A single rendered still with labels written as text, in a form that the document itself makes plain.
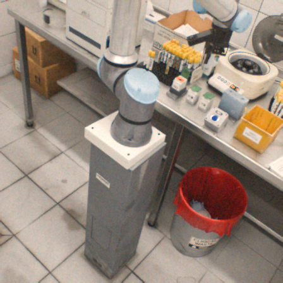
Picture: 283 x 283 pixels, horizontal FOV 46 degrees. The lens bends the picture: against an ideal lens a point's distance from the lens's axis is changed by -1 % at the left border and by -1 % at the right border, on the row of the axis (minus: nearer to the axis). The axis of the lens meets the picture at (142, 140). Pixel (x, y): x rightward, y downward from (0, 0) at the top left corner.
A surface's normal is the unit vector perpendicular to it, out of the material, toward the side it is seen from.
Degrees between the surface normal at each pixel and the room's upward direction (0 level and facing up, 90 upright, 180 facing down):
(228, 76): 90
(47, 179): 0
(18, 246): 0
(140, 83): 7
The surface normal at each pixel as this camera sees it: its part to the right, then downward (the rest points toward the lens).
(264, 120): -0.64, 0.46
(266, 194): 0.15, -0.71
